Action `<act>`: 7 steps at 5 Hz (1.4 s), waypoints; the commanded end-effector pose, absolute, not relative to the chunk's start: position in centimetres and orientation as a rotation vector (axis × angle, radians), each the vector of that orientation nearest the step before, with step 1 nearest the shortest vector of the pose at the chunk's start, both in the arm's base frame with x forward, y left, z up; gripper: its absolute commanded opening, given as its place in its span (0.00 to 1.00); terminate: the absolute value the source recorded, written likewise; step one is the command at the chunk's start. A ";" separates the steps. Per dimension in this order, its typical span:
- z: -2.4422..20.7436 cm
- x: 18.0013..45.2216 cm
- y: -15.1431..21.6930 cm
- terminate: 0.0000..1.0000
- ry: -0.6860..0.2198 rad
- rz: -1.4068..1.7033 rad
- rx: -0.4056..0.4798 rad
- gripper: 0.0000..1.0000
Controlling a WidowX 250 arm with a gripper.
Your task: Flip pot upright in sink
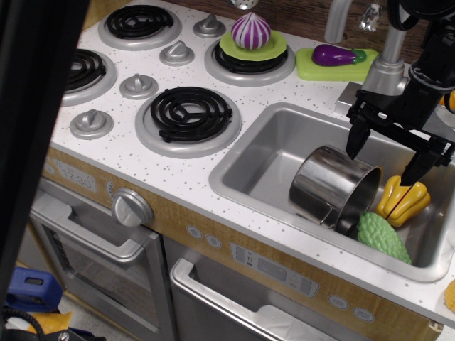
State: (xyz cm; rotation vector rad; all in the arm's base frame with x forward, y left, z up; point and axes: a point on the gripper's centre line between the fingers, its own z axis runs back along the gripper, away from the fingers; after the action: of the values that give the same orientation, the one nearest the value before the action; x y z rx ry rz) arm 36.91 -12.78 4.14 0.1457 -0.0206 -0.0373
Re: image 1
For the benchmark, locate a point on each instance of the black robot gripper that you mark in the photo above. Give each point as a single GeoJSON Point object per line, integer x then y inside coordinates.
{"type": "Point", "coordinates": [396, 116]}

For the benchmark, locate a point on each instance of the stainless steel pot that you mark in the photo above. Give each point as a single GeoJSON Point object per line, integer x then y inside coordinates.
{"type": "Point", "coordinates": [333, 190]}

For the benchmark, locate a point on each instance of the grey toy sink basin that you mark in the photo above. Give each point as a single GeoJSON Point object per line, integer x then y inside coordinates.
{"type": "Point", "coordinates": [258, 170]}

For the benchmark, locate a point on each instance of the yellow toy bell pepper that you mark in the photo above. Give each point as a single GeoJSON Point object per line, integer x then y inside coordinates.
{"type": "Point", "coordinates": [400, 203]}

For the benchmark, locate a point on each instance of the silver toy faucet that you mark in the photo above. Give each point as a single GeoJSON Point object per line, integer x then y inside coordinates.
{"type": "Point", "coordinates": [386, 74]}

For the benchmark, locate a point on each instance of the green toy bitter gourd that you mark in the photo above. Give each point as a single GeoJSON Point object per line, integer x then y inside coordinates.
{"type": "Point", "coordinates": [375, 232]}

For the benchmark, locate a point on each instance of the purple toy eggplant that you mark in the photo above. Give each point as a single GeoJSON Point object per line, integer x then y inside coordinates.
{"type": "Point", "coordinates": [331, 56]}

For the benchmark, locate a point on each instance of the light green cutting board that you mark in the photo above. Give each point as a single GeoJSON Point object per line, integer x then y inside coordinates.
{"type": "Point", "coordinates": [308, 70]}

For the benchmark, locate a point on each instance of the light green toy plate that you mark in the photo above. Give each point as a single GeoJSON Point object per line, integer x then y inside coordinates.
{"type": "Point", "coordinates": [275, 46]}

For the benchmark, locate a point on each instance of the yellow toy corn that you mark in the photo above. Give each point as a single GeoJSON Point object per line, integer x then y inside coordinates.
{"type": "Point", "coordinates": [449, 296]}

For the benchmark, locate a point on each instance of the back right black burner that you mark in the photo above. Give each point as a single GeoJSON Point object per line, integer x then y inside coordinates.
{"type": "Point", "coordinates": [245, 73]}

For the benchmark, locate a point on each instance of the black burner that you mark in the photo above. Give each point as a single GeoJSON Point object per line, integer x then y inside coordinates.
{"type": "Point", "coordinates": [91, 75]}
{"type": "Point", "coordinates": [245, 73]}
{"type": "Point", "coordinates": [188, 122]}
{"type": "Point", "coordinates": [139, 27]}

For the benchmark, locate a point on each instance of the purple white toy onion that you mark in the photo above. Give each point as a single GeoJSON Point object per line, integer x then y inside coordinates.
{"type": "Point", "coordinates": [251, 32]}

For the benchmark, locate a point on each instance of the front right black burner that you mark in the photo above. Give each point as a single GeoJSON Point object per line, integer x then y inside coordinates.
{"type": "Point", "coordinates": [188, 122]}

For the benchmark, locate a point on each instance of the grey stove knob top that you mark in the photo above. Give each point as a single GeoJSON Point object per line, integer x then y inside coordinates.
{"type": "Point", "coordinates": [210, 27]}

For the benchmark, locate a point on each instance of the grey stove knob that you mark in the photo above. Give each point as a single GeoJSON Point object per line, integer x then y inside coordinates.
{"type": "Point", "coordinates": [92, 124]}
{"type": "Point", "coordinates": [138, 87]}
{"type": "Point", "coordinates": [210, 27]}
{"type": "Point", "coordinates": [176, 55]}

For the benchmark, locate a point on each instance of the grey stove knob upper middle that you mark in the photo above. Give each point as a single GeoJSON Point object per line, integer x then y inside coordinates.
{"type": "Point", "coordinates": [176, 55]}

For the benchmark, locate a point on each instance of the grey toy dishwasher door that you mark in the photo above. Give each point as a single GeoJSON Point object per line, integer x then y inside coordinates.
{"type": "Point", "coordinates": [213, 303]}

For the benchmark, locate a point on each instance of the grey stove knob lower middle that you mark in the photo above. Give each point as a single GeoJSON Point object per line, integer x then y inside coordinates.
{"type": "Point", "coordinates": [138, 87]}

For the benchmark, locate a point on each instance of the large silver oven dial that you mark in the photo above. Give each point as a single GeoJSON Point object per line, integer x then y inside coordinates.
{"type": "Point", "coordinates": [129, 209]}

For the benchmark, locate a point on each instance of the back left black burner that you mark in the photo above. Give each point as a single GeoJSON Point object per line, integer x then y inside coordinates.
{"type": "Point", "coordinates": [139, 27]}

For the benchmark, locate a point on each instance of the grey stove knob front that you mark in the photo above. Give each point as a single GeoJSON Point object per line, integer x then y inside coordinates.
{"type": "Point", "coordinates": [92, 124]}

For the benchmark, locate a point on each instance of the grey toy oven door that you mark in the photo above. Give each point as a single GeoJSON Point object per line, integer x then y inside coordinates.
{"type": "Point", "coordinates": [118, 272]}

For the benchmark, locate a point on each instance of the yellow sponge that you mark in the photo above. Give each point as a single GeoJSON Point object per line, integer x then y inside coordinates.
{"type": "Point", "coordinates": [53, 322]}

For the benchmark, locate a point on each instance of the blue clamp tool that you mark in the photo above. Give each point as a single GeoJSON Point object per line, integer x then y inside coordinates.
{"type": "Point", "coordinates": [33, 291]}

